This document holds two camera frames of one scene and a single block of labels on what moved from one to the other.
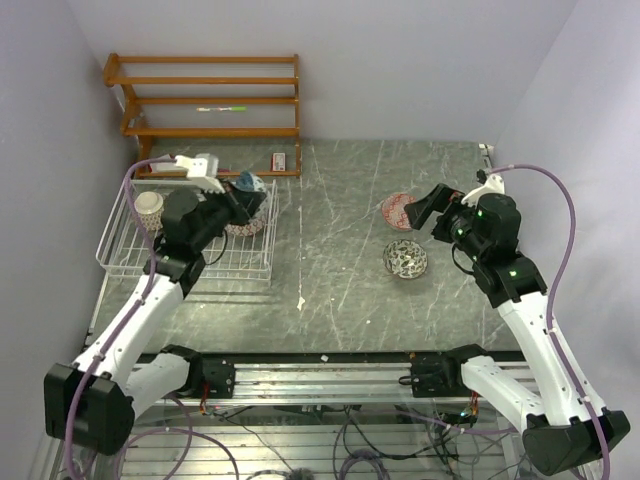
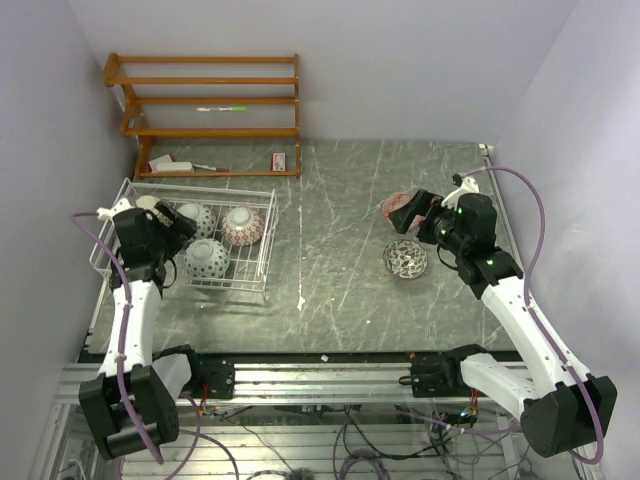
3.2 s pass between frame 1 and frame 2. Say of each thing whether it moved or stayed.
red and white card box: stayed
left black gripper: moved
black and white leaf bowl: stayed
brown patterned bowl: stayed
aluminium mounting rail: stayed
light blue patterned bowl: moved
